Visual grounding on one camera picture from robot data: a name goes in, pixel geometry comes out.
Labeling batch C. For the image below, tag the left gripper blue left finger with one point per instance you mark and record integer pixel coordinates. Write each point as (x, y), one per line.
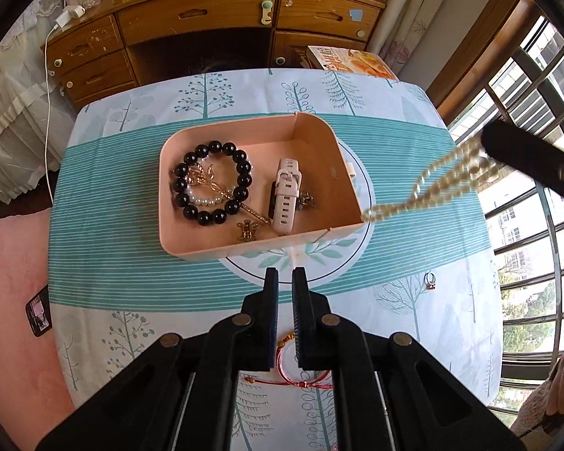
(268, 319)

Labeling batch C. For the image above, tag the black phone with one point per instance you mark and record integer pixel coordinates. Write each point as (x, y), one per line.
(38, 312)

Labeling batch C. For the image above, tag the lace covered piano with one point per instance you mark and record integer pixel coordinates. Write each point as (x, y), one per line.
(35, 119)

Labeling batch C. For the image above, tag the gold rose brooch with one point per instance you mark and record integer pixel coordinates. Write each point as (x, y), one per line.
(198, 175)

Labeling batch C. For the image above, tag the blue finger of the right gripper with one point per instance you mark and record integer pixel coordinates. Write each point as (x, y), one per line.
(524, 152)

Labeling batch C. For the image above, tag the tree print tablecloth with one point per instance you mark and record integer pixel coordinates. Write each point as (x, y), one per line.
(114, 290)

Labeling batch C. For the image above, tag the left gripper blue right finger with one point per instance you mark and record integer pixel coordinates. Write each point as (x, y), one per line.
(304, 320)

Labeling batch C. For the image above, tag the wooden desk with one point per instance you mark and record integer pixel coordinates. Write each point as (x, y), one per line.
(122, 44)

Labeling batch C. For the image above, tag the pastry magazine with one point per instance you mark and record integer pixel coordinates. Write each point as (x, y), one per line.
(348, 60)

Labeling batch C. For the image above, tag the pink smart watch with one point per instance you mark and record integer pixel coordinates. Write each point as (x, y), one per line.
(285, 191)

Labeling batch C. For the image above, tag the pink blanket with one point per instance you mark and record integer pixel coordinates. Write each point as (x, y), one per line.
(34, 397)

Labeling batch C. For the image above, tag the white charger with cable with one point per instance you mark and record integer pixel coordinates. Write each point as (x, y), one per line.
(69, 13)

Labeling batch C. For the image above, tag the window frame with grille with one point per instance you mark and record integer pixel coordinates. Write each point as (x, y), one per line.
(510, 66)

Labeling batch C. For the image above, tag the pink jewelry box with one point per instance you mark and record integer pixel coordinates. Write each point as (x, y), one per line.
(266, 140)

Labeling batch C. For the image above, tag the floral curtain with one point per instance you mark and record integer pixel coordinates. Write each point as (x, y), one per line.
(404, 9)

